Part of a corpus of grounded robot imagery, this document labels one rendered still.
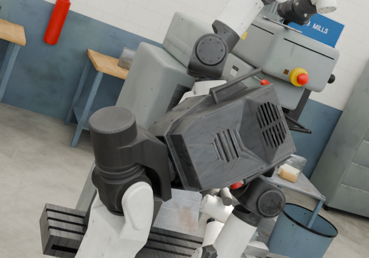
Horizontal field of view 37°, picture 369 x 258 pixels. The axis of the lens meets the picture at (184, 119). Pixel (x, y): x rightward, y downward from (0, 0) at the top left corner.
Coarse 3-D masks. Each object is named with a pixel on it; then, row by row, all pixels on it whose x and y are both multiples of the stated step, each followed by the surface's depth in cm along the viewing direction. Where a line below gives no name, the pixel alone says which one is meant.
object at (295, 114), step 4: (304, 92) 235; (308, 92) 235; (304, 96) 235; (308, 96) 236; (300, 100) 236; (304, 100) 236; (300, 104) 236; (304, 104) 237; (296, 108) 236; (300, 108) 237; (292, 112) 236; (296, 112) 237; (300, 112) 238; (292, 116) 237; (296, 116) 238; (296, 120) 238; (288, 124) 238; (292, 124) 239
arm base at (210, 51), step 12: (204, 36) 150; (216, 36) 150; (204, 48) 149; (216, 48) 149; (192, 60) 150; (204, 60) 149; (216, 60) 149; (192, 72) 155; (204, 72) 151; (216, 72) 150
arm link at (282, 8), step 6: (294, 0) 186; (282, 6) 192; (288, 6) 190; (294, 6) 186; (300, 6) 183; (282, 12) 191; (288, 12) 190; (294, 12) 189; (300, 12) 185; (306, 12) 183; (288, 18) 193; (294, 18) 193; (300, 18) 192; (306, 18) 191; (300, 24) 195; (306, 24) 197
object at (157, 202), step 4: (96, 188) 203; (96, 192) 202; (92, 200) 203; (156, 200) 202; (160, 200) 204; (156, 204) 203; (160, 204) 204; (88, 208) 204; (156, 208) 204; (88, 212) 204; (156, 212) 204; (88, 216) 203; (84, 220) 205; (88, 220) 202; (152, 220) 205; (152, 224) 206
